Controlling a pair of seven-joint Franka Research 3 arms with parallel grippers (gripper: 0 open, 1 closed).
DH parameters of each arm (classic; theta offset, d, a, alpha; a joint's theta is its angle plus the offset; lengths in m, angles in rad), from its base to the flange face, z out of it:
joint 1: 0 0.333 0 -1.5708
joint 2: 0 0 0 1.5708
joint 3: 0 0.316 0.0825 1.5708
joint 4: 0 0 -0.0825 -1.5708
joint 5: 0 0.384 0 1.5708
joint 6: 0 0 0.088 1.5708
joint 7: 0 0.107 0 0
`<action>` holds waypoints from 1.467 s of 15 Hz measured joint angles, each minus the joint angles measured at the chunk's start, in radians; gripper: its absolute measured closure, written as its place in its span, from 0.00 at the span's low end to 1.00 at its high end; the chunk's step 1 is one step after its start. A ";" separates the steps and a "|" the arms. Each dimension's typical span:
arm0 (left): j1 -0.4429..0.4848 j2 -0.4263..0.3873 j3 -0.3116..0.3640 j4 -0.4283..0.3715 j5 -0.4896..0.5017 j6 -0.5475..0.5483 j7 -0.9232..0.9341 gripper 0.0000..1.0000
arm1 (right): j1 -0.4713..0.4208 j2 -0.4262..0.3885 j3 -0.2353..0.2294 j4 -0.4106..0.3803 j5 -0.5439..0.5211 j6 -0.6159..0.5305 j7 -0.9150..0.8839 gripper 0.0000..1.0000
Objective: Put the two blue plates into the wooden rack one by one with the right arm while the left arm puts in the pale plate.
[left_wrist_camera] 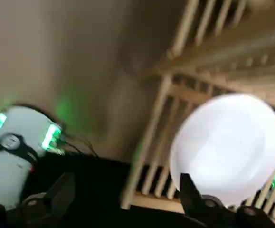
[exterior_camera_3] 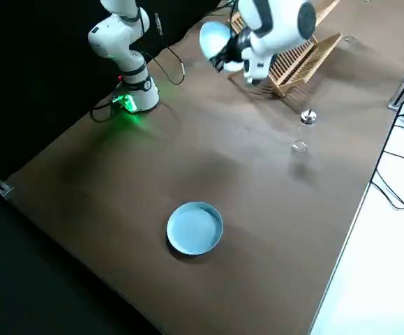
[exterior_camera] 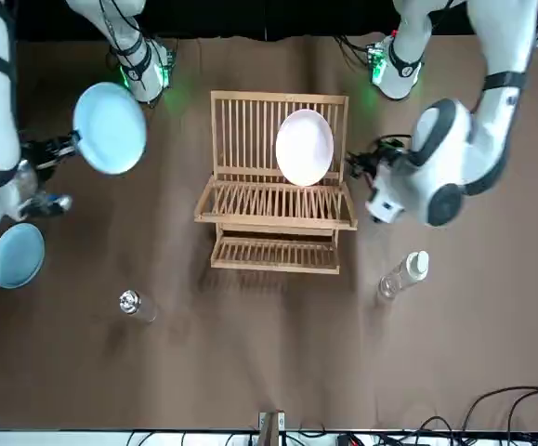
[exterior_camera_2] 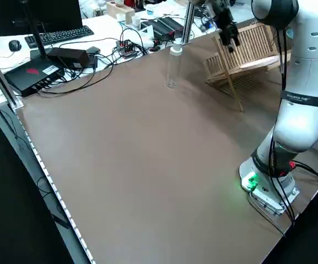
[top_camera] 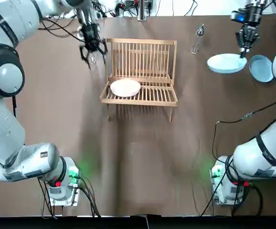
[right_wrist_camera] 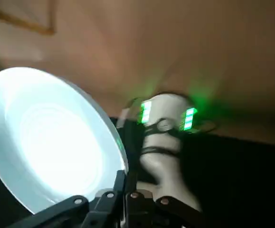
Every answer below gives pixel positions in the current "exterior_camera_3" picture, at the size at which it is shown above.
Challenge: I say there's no black desk cable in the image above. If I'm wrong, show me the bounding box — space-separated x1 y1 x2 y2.
371 149 404 224

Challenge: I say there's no wooden dish rack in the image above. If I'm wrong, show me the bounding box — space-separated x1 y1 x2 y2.
228 0 343 98

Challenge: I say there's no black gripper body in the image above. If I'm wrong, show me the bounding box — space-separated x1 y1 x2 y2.
224 30 253 64

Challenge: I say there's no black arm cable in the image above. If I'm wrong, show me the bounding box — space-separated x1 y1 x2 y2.
142 6 186 85

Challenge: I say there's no black foot cable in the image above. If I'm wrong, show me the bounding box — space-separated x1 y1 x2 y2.
89 96 123 124

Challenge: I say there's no clear bottle silver cap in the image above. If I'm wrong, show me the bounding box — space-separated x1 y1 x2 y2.
290 107 317 154

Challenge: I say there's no blue plate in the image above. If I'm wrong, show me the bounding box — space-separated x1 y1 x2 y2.
199 20 245 73
166 200 224 256

